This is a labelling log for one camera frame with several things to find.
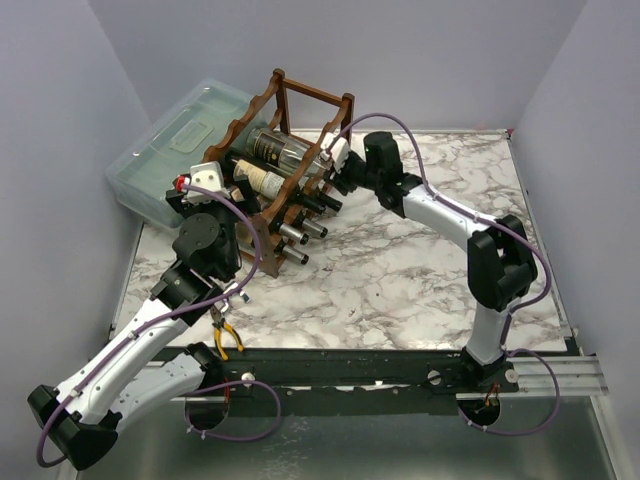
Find green bottle silver cap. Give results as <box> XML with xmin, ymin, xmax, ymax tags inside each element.
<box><xmin>276</xmin><ymin>242</ymin><xmax>309</xmax><ymax>265</ymax></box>

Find brown wooden wine rack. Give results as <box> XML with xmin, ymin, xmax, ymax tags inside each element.
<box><xmin>202</xmin><ymin>69</ymin><xmax>355</xmax><ymax>278</ymax></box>

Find black front mounting rail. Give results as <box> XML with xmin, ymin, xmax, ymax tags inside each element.
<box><xmin>149</xmin><ymin>344</ymin><xmax>521</xmax><ymax>417</ymax></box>

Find yellow handled pliers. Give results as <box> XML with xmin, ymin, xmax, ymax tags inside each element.
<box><xmin>209</xmin><ymin>305</ymin><xmax>244</xmax><ymax>361</ymax></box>

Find tall clear glass bottle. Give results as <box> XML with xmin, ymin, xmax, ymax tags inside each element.
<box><xmin>245</xmin><ymin>127</ymin><xmax>309</xmax><ymax>175</ymax></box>

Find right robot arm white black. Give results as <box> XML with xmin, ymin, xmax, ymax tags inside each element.
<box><xmin>321</xmin><ymin>131</ymin><xmax>538</xmax><ymax>392</ymax></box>

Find translucent green plastic storage box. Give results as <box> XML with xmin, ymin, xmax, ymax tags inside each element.
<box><xmin>106</xmin><ymin>79</ymin><xmax>252</xmax><ymax>230</ymax></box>

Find tall dark green bottle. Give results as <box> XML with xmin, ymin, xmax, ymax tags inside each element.
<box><xmin>223</xmin><ymin>156</ymin><xmax>343</xmax><ymax>214</ymax></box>

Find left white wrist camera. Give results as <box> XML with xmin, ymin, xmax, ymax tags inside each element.
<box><xmin>175</xmin><ymin>161</ymin><xmax>229</xmax><ymax>205</ymax></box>

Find green bottle white neck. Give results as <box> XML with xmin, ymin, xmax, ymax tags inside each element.
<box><xmin>278</xmin><ymin>223</ymin><xmax>309</xmax><ymax>245</ymax></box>

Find green bottle grey label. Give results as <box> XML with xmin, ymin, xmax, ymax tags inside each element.
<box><xmin>298</xmin><ymin>218</ymin><xmax>328</xmax><ymax>239</ymax></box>

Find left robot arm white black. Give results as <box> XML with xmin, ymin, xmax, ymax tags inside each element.
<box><xmin>27</xmin><ymin>168</ymin><xmax>260</xmax><ymax>471</ymax></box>

